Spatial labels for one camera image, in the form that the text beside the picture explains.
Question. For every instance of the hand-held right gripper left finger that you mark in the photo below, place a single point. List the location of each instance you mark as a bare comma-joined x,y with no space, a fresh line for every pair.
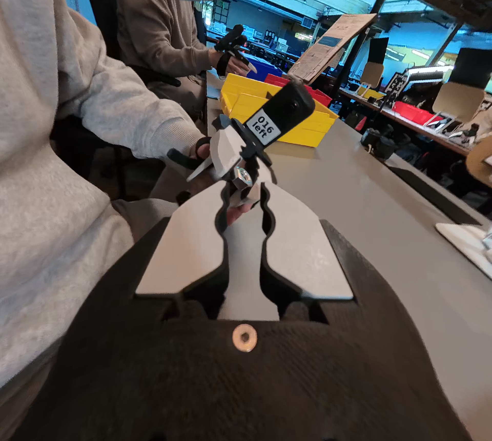
184,248

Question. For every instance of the cardboard instruction board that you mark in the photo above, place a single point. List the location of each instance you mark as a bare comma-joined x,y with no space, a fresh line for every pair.
330,45

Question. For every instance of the steel hex nut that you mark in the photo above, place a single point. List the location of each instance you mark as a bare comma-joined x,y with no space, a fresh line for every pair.
242,177

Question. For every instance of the long wooden desk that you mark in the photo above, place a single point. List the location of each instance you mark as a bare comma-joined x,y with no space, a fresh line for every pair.
407,124

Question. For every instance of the grey desk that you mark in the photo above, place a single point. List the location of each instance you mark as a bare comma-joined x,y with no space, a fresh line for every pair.
365,218

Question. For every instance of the blue plastic bin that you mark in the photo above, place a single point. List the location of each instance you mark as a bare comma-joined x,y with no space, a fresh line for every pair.
265,66

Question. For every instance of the wooden document stand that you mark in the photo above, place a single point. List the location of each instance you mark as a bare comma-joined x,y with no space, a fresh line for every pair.
461,241

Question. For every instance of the person's left forearm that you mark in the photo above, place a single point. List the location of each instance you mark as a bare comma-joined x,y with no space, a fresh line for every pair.
127,110

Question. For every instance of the red plastic bin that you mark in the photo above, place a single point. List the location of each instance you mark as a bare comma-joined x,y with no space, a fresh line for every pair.
321,97
415,112

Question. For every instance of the black battery charger block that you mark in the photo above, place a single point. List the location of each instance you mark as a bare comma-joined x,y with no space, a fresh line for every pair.
378,143

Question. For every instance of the fiducial marker board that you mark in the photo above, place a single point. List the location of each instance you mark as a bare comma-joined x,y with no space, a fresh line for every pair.
396,89

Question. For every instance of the wooden board stand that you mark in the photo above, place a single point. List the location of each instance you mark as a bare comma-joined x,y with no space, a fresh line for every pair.
372,76
457,101

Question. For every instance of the person's left hand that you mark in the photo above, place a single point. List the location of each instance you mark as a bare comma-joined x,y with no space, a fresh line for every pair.
205,187

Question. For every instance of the desk lamp light bar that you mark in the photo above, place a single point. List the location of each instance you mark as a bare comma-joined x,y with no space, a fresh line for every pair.
424,74

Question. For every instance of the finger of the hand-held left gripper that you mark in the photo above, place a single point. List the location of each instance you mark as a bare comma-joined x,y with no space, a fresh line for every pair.
246,198
226,152

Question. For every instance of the yellow plastic bin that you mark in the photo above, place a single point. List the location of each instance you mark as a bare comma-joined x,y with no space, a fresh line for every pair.
307,129
371,94

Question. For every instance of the black office chair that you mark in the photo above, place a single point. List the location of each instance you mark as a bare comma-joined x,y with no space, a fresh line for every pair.
153,77

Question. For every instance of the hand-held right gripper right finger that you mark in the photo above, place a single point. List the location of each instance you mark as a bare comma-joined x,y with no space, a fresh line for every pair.
303,256

